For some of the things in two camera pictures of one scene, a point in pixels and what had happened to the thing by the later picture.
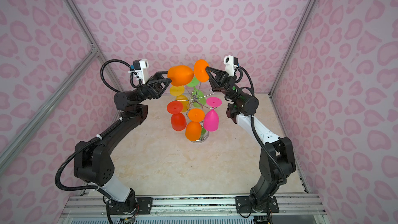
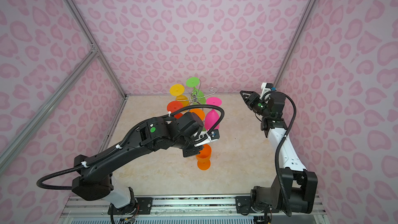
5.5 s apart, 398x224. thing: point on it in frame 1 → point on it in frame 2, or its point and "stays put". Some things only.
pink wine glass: x=211 y=119 stays put
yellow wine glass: x=178 y=91 stays put
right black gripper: x=229 y=88 → x=254 y=96
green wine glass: x=198 y=98 stays put
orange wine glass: x=182 y=75 → x=203 y=157
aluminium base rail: x=293 y=209 stays put
